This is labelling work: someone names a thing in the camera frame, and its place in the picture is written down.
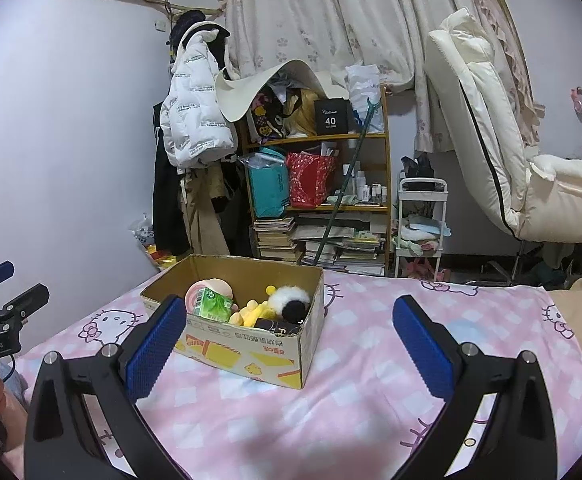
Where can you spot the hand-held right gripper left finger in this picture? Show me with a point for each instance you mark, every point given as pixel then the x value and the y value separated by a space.
pixel 156 350

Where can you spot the black box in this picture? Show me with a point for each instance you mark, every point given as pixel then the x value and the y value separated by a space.
pixel 332 120

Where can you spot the dark knit hat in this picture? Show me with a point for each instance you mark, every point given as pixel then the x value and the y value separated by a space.
pixel 186 20

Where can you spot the black hanging coat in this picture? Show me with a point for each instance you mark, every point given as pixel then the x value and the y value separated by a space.
pixel 168 210

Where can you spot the group of small bottles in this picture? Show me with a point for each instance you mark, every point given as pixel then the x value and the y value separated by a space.
pixel 366 192

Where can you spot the stack of books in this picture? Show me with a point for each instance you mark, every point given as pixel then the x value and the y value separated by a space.
pixel 276 240

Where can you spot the white puffer jacket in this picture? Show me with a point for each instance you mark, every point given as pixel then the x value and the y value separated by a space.
pixel 191 110

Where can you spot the wooden shelf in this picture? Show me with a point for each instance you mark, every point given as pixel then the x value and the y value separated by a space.
pixel 316 137

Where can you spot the pile of colourful packets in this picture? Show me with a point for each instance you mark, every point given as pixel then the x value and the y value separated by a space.
pixel 153 250

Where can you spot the black printed bag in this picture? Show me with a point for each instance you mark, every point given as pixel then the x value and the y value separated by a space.
pixel 266 120

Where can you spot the folded pastel cloths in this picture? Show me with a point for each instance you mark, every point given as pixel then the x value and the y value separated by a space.
pixel 421 230

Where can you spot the tan hanging coat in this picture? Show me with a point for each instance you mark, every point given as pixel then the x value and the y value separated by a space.
pixel 198 220

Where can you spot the pink swirl roll plush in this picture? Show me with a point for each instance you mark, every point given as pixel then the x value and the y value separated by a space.
pixel 216 286

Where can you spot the red bag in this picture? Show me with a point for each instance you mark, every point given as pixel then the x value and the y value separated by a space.
pixel 308 180

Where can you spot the teal bag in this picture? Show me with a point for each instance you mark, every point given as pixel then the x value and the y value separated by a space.
pixel 268 185

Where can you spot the printed cardboard box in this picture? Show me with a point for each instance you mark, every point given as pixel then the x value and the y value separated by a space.
pixel 271 360

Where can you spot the white plastic bag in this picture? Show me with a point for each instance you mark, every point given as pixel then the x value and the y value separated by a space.
pixel 363 85

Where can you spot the floral curtain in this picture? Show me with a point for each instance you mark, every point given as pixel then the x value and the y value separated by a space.
pixel 321 20

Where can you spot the green pole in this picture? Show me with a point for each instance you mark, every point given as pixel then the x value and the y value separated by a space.
pixel 340 200

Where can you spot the white fluffy plush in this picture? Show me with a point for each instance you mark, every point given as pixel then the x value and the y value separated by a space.
pixel 283 297

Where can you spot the green tissue pack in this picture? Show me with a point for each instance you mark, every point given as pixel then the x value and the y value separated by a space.
pixel 213 305

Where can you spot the black packet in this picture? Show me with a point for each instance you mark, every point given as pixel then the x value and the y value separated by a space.
pixel 281 327

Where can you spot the cream recliner chair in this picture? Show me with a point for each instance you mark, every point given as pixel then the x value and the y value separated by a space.
pixel 486 110

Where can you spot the pink printed bedsheet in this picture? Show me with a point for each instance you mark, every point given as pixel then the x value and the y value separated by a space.
pixel 361 410

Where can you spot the yellow dog plush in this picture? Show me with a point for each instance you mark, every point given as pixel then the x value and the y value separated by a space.
pixel 251 315

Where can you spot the white cart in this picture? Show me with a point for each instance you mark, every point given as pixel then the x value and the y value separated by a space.
pixel 423 182

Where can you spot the cream wide brim hat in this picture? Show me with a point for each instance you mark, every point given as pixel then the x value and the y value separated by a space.
pixel 241 95

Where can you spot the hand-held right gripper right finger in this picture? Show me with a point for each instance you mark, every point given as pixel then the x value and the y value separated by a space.
pixel 421 345

